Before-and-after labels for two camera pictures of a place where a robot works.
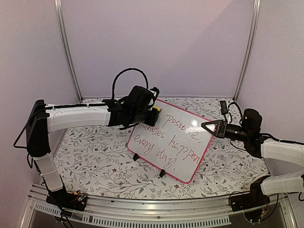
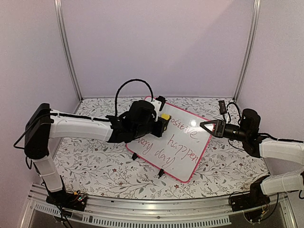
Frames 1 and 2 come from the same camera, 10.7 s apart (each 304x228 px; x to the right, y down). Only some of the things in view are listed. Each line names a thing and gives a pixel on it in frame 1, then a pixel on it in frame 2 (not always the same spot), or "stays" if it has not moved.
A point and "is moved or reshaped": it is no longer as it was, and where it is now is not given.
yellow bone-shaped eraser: [157, 108] is moved or reshaped
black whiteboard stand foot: [135, 157] stays
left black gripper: [152, 122] to [162, 124]
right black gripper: [219, 124] stays
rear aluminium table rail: [158, 98] stays
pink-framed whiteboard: [177, 146] stays
